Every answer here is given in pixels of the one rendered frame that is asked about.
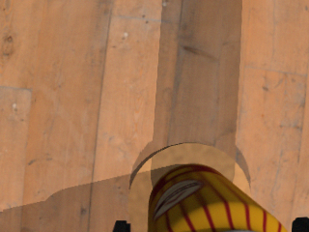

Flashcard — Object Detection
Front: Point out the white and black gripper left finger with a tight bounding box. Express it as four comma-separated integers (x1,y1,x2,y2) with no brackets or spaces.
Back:
112,220,130,232

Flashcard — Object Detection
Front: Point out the orange and yellow striped drink can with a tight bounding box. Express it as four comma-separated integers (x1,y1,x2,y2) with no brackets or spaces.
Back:
148,163,288,232

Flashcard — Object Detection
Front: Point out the tan round cork coaster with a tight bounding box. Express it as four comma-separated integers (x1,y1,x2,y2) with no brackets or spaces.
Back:
127,142,251,232

